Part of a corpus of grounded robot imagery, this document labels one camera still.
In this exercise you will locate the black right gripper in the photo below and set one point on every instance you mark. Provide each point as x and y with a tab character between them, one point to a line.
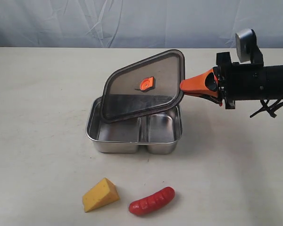
213	85

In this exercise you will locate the dark transparent lunch box lid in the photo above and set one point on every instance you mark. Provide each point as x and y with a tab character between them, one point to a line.
146	87

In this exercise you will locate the red toy sausage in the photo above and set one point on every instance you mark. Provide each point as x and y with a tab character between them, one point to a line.
152	202

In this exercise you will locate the yellow toy cheese wedge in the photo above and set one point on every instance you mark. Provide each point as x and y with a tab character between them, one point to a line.
102	194

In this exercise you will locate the stainless steel lunch box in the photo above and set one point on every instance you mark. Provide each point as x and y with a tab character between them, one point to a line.
157	133

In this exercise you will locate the white backdrop curtain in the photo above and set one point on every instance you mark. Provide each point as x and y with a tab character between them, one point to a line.
138	23

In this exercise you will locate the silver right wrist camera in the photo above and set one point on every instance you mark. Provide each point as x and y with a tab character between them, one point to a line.
247	48

